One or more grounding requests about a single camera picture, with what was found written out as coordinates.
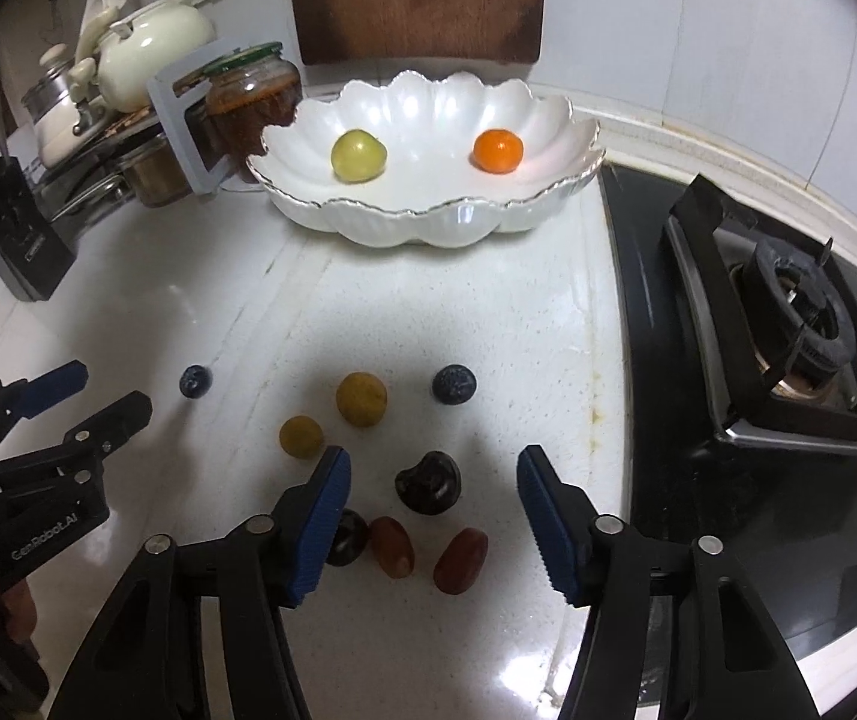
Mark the white scalloped bowl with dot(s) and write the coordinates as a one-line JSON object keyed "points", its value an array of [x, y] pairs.
{"points": [[428, 195]]}

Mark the glass jar with green lid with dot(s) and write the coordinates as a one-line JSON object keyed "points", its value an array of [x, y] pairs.
{"points": [[248, 112]]}

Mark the large yellow round fruit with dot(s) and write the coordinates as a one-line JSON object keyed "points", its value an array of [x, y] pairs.
{"points": [[361, 399]]}

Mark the white ceramic teapot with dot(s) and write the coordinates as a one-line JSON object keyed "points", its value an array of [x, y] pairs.
{"points": [[151, 52]]}

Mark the small yellow round fruit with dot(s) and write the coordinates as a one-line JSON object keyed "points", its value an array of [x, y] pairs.
{"points": [[301, 436]]}

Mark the person's left hand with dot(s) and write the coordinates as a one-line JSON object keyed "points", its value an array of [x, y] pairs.
{"points": [[16, 611]]}

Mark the black flat device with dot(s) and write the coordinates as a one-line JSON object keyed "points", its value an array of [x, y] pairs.
{"points": [[16, 240]]}

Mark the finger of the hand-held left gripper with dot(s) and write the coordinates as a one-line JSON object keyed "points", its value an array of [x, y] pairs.
{"points": [[117, 416], [53, 382]]}

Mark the black gas burner head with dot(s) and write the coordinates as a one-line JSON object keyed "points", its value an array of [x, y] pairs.
{"points": [[795, 300]]}

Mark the brown wooden cutting board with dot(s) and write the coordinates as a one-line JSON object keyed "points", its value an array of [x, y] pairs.
{"points": [[413, 0]]}

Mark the black stove pan support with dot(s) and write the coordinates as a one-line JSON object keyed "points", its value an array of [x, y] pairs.
{"points": [[705, 270]]}

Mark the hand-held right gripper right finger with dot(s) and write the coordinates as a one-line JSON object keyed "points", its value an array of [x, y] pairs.
{"points": [[548, 525]]}

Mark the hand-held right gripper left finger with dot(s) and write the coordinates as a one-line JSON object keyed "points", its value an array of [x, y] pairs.
{"points": [[319, 525]]}

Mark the blueberry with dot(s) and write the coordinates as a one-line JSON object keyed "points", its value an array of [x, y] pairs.
{"points": [[196, 381], [454, 384]]}

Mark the green round fruit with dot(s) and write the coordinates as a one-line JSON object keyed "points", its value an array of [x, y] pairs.
{"points": [[358, 156]]}

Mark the small orange tangerine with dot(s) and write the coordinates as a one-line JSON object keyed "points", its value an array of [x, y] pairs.
{"points": [[497, 150]]}

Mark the black glass gas stove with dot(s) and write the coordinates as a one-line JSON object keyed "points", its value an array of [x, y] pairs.
{"points": [[668, 465]]}

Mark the steel cup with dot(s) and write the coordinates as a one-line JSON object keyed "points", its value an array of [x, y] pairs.
{"points": [[157, 174]]}

